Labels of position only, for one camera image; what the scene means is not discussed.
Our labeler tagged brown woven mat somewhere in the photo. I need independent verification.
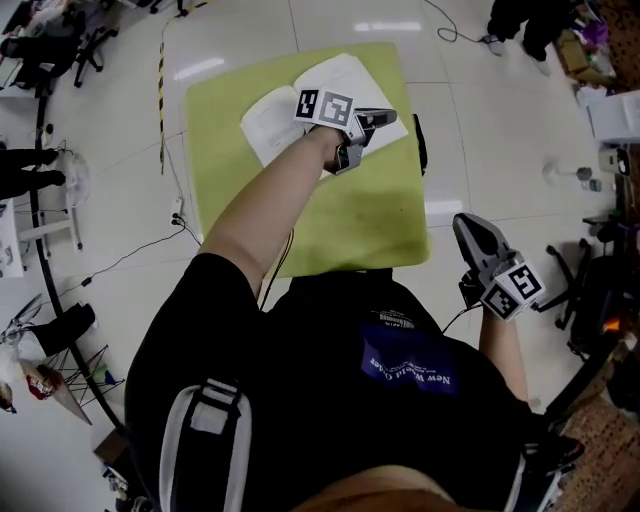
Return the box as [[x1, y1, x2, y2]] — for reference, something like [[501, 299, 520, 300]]
[[557, 397, 640, 512]]

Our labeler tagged white floor fan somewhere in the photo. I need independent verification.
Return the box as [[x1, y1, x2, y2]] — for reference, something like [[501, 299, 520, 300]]
[[62, 150, 92, 251]]

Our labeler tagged black floor cable with adapter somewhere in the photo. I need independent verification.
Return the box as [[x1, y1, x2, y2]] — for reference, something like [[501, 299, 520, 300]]
[[54, 223, 202, 301]]

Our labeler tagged white book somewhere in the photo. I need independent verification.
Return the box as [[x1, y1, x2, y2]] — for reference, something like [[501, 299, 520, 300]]
[[239, 52, 409, 169]]

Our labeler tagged black curved pole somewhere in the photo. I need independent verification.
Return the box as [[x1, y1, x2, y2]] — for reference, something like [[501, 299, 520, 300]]
[[27, 64, 127, 435]]

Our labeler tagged black office chair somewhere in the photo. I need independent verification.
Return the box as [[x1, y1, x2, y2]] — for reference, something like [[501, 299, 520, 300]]
[[0, 0, 122, 90], [545, 214, 640, 359]]

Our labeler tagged black bag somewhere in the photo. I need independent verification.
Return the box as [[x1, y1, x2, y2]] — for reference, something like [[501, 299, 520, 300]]
[[32, 301, 97, 357]]

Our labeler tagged person's left forearm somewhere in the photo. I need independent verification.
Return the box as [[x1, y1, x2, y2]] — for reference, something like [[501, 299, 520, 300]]
[[198, 125, 347, 301]]

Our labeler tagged yellow black hazard tape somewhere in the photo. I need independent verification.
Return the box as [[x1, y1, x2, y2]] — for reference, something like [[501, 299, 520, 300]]
[[157, 41, 167, 176]]

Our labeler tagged yellow black gripper cable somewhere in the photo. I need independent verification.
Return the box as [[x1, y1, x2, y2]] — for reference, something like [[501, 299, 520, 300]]
[[257, 227, 296, 312]]

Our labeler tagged person's right forearm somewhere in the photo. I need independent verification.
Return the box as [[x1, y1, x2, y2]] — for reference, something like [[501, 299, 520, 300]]
[[478, 304, 531, 402]]

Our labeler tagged grey white backpack strap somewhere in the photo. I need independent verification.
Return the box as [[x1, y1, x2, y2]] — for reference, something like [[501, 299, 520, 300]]
[[158, 377, 254, 512], [508, 439, 559, 512]]

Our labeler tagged person's black t-shirt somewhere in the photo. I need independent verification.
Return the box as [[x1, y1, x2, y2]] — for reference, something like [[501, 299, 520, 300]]
[[123, 252, 554, 512]]

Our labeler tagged black looped floor cable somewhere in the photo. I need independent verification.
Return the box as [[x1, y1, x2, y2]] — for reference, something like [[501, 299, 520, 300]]
[[423, 0, 497, 45]]

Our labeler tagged white desk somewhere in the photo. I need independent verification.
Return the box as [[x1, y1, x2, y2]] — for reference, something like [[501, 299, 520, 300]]
[[0, 198, 85, 280]]

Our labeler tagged black wire rack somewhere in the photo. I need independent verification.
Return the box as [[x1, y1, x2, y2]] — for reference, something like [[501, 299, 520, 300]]
[[48, 343, 126, 409]]

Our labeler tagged white storage box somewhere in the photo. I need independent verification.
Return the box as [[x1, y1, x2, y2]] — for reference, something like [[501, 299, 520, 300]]
[[579, 88, 640, 147]]

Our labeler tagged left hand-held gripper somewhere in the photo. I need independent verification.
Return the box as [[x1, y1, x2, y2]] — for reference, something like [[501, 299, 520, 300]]
[[293, 88, 399, 177]]

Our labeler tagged brown cardboard box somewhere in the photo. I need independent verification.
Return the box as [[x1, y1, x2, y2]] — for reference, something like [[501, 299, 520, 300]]
[[553, 28, 617, 87]]

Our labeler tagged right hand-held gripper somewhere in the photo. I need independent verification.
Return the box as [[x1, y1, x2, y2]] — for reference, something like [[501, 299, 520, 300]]
[[452, 212, 547, 323]]

